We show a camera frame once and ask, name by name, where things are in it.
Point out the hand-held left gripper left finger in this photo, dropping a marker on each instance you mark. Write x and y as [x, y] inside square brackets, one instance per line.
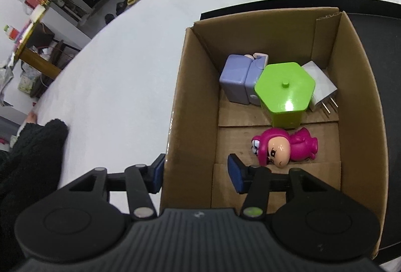
[156, 173]

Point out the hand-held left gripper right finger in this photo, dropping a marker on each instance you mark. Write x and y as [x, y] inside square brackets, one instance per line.
[235, 175]

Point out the brown cardboard box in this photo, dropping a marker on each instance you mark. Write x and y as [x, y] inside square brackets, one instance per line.
[194, 121]

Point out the pink figurine toy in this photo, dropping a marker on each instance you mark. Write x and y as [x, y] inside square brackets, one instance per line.
[297, 145]

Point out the lavender plastic toy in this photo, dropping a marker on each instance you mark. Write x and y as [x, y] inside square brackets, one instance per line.
[235, 78]

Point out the green hexagonal toy container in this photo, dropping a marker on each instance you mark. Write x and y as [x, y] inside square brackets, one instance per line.
[282, 87]

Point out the white plug charger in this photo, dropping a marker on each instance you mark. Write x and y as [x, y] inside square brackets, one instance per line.
[322, 84]

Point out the black tray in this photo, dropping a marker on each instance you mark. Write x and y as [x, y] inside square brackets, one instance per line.
[390, 71]

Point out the black fuzzy cloth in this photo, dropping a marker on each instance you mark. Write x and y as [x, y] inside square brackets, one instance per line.
[28, 171]

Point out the black slipper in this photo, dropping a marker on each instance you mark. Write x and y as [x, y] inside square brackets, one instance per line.
[109, 17]
[121, 7]

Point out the yellow table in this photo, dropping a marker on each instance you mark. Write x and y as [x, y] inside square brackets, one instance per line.
[34, 56]

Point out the yellow slipper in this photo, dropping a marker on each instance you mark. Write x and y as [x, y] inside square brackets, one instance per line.
[132, 0]

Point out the red box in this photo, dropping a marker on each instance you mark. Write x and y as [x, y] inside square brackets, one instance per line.
[36, 1]

